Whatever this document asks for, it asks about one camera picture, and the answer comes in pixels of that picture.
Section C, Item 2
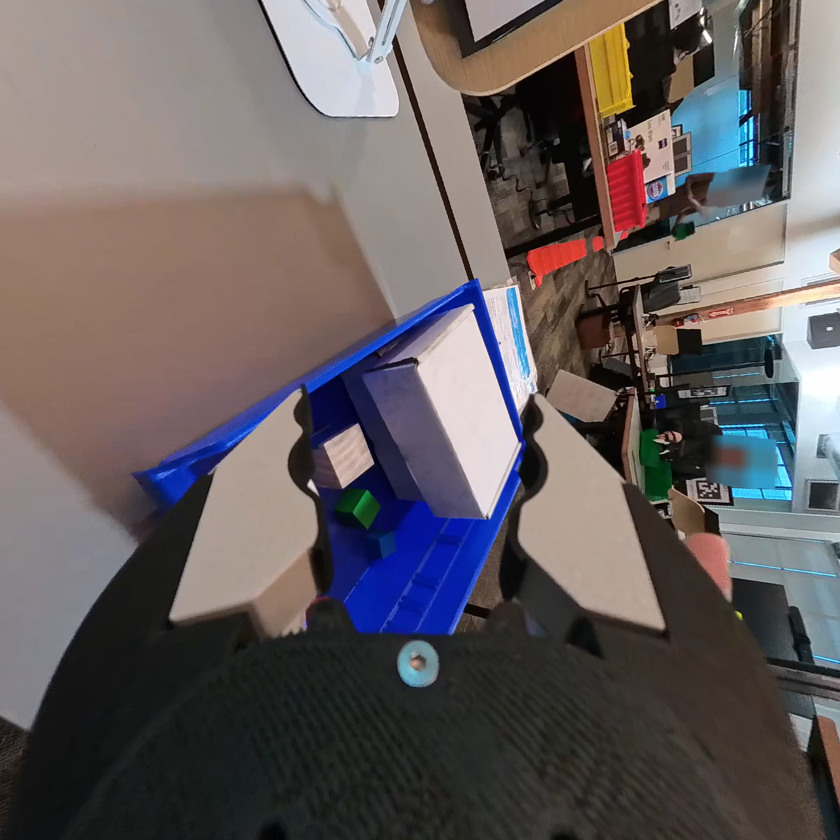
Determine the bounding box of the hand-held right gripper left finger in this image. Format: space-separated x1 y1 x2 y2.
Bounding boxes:
169 387 334 641

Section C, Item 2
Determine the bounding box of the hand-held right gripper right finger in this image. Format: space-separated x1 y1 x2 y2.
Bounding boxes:
500 394 667 636

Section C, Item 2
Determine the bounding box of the green cube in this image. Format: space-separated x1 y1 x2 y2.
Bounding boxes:
336 487 382 529

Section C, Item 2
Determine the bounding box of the pale wooden cube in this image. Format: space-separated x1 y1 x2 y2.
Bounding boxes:
311 423 376 491

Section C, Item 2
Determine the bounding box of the blue plastic bin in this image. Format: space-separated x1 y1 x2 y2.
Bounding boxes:
131 279 526 636

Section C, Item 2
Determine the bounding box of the white cardboard mailer box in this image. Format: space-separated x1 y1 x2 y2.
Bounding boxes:
341 304 524 521

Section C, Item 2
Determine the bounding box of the person's right hand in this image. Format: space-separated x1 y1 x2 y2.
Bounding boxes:
686 532 733 599

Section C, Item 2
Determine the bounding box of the green bin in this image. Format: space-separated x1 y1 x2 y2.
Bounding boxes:
640 430 673 490

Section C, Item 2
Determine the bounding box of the background work table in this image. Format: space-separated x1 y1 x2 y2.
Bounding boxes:
620 387 657 488

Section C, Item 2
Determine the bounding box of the brown cardboard panel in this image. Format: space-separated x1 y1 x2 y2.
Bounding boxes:
546 371 618 422

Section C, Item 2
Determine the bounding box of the white leaflet with blue stripe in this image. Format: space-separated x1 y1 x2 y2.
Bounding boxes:
486 283 538 395

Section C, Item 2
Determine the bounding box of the orange cone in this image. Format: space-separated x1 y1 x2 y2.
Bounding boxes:
527 238 605 288

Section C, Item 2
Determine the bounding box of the red storage bin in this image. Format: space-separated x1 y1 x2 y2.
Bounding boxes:
605 150 649 232

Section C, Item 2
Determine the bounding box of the wooden side table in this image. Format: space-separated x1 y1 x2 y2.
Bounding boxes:
576 46 624 252

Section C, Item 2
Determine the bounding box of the blue white printed box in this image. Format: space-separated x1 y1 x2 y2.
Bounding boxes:
626 110 677 201

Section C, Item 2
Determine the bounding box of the black office chair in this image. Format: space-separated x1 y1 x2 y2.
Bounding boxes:
469 92 580 227

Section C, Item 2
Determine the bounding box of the yellow storage bin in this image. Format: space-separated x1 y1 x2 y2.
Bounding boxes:
587 25 636 120

